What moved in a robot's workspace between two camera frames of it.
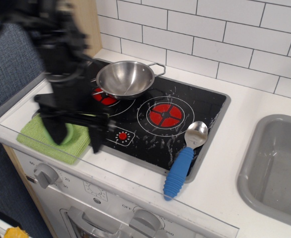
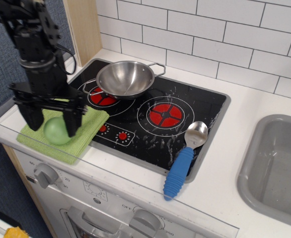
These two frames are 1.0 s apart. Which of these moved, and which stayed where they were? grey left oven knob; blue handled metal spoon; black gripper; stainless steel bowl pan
Moved: black gripper
Stayed: grey left oven knob; blue handled metal spoon; stainless steel bowl pan
